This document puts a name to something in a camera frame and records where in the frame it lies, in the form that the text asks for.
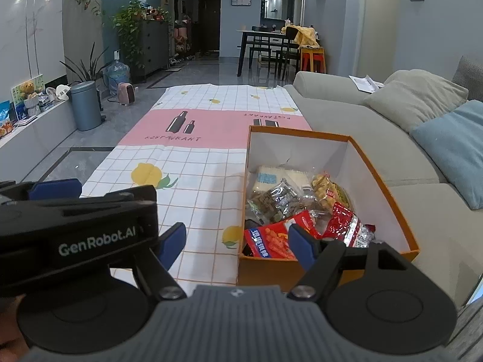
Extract shoe rack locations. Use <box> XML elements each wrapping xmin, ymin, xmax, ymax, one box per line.
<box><xmin>171</xmin><ymin>19</ymin><xmax>197</xmax><ymax>63</ymax></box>

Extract pile of plush toys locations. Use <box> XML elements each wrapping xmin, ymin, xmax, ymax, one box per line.
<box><xmin>141</xmin><ymin>4</ymin><xmax>169</xmax><ymax>21</ymax></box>

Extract wall mirror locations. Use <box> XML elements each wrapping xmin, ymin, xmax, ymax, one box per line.
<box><xmin>264</xmin><ymin>0</ymin><xmax>289</xmax><ymax>20</ymax></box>

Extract checkered pink printed tablecloth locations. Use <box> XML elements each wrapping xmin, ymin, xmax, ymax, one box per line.
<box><xmin>80</xmin><ymin>85</ymin><xmax>314</xmax><ymax>287</ymax></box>

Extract teddy bear picture card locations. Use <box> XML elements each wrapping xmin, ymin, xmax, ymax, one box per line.
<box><xmin>11</xmin><ymin>75</ymin><xmax>45</xmax><ymax>116</ymax></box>

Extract grey cushion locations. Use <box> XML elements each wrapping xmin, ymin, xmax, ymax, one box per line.
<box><xmin>452</xmin><ymin>56</ymin><xmax>483</xmax><ymax>102</ymax></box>

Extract white papers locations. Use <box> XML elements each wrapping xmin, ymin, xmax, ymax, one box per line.
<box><xmin>349</xmin><ymin>75</ymin><xmax>385</xmax><ymax>93</ymax></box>

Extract dark grey cabinet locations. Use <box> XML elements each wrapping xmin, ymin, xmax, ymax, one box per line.
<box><xmin>139</xmin><ymin>20</ymin><xmax>169</xmax><ymax>73</ymax></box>

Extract clear packet of brown cubes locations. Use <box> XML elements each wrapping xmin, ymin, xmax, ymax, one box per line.
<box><xmin>247</xmin><ymin>181</ymin><xmax>302</xmax><ymax>223</ymax></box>

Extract beige sofa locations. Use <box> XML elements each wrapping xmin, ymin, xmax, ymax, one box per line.
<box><xmin>283</xmin><ymin>56</ymin><xmax>483</xmax><ymax>310</ymax></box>

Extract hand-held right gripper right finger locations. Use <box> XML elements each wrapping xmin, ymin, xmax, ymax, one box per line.
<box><xmin>289</xmin><ymin>224</ymin><xmax>419</xmax><ymax>301</ymax></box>

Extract person's left forearm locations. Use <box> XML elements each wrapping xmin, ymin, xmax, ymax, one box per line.
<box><xmin>0</xmin><ymin>298</ymin><xmax>27</xmax><ymax>362</ymax></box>

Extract dark dining chair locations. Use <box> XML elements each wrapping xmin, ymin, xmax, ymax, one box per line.
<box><xmin>275</xmin><ymin>26</ymin><xmax>300</xmax><ymax>81</ymax></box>
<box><xmin>250</xmin><ymin>26</ymin><xmax>273</xmax><ymax>69</ymax></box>

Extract large water bottle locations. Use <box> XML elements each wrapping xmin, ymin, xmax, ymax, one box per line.
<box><xmin>104</xmin><ymin>60</ymin><xmax>131</xmax><ymax>95</ymax></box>

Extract tall leafy plant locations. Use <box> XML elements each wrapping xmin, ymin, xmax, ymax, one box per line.
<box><xmin>113</xmin><ymin>2</ymin><xmax>146</xmax><ymax>70</ymax></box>

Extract blue printed bag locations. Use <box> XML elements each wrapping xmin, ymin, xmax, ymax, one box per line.
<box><xmin>0</xmin><ymin>100</ymin><xmax>16</xmax><ymax>138</ymax></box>

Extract light blue cushion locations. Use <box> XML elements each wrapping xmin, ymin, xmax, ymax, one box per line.
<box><xmin>411</xmin><ymin>100</ymin><xmax>483</xmax><ymax>210</ymax></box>

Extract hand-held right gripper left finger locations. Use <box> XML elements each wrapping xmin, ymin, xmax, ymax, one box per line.
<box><xmin>130</xmin><ymin>222</ymin><xmax>188</xmax><ymax>301</ymax></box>

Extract long-leaf potted plant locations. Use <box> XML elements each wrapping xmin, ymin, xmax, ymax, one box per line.
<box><xmin>59</xmin><ymin>43</ymin><xmax>110</xmax><ymax>84</ymax></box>

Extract orange cardboard box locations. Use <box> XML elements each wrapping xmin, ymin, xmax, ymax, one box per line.
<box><xmin>237</xmin><ymin>125</ymin><xmax>420</xmax><ymax>293</ymax></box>

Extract red packet with orange sticks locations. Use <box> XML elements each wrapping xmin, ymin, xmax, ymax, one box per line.
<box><xmin>243</xmin><ymin>211</ymin><xmax>323</xmax><ymax>260</ymax></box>

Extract grey low cabinet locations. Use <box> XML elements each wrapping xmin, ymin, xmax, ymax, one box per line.
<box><xmin>0</xmin><ymin>100</ymin><xmax>78</xmax><ymax>170</ymax></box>

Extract yellow cloth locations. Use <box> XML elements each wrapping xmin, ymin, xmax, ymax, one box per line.
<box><xmin>293</xmin><ymin>26</ymin><xmax>319</xmax><ymax>48</ymax></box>

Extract beige cushion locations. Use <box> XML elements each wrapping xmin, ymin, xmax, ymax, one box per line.
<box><xmin>364</xmin><ymin>70</ymin><xmax>469</xmax><ymax>132</ymax></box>

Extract red bag with silver label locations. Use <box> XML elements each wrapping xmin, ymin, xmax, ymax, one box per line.
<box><xmin>322</xmin><ymin>202</ymin><xmax>376</xmax><ymax>247</ymax></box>

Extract dining table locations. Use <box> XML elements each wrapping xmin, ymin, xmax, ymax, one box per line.
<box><xmin>237</xmin><ymin>30</ymin><xmax>302</xmax><ymax>77</ymax></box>

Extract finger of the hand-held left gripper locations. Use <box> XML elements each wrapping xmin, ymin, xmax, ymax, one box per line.
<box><xmin>0</xmin><ymin>178</ymin><xmax>82</xmax><ymax>204</ymax></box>

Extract pink space heater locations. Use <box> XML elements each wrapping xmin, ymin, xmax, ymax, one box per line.
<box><xmin>118</xmin><ymin>82</ymin><xmax>137</xmax><ymax>105</ymax></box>

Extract orange stool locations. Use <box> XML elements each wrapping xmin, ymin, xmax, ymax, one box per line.
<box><xmin>300</xmin><ymin>47</ymin><xmax>326</xmax><ymax>74</ymax></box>

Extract blue-grey trash can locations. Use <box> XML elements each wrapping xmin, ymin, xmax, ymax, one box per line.
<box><xmin>70</xmin><ymin>81</ymin><xmax>102</xmax><ymax>132</ymax></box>

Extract yellow biscuit packet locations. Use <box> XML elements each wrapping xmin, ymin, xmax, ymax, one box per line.
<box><xmin>311</xmin><ymin>173</ymin><xmax>350</xmax><ymax>212</ymax></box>

